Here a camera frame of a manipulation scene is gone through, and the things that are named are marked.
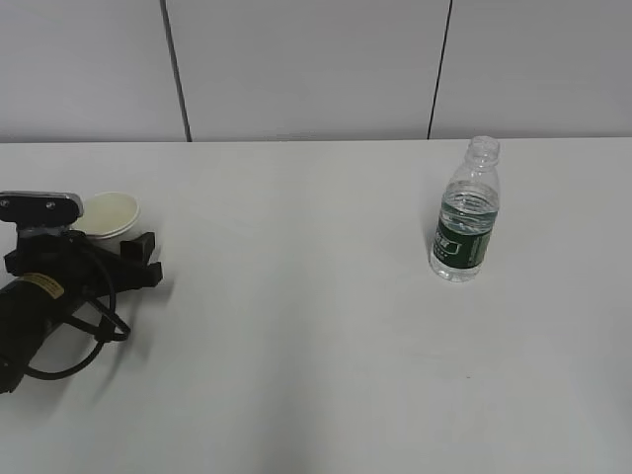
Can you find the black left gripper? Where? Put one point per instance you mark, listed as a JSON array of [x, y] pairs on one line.
[[57, 275]]

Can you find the white paper cup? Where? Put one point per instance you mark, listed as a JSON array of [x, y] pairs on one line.
[[109, 219]]

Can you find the clear water bottle green label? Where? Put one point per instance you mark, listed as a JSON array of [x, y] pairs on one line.
[[468, 210]]

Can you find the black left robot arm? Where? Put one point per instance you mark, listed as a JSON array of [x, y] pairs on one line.
[[23, 336]]

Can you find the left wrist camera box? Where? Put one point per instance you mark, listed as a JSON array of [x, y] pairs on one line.
[[40, 213]]

